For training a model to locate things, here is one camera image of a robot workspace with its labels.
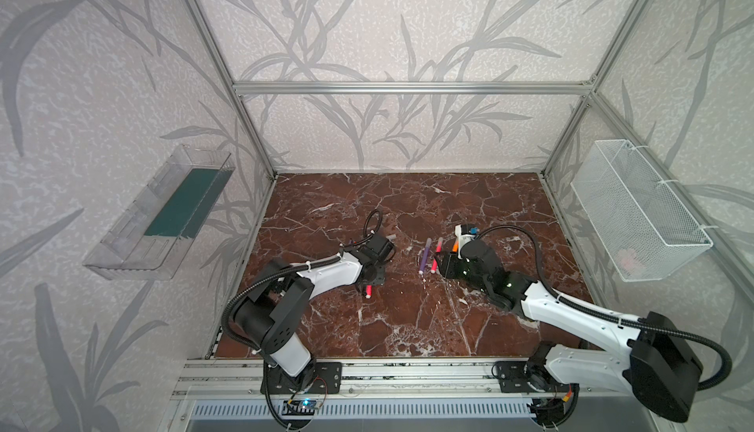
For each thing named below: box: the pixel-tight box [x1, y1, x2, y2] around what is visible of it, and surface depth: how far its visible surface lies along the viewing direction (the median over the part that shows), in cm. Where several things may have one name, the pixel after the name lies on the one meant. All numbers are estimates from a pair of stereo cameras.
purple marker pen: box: [418, 237, 432, 275], surface depth 98 cm
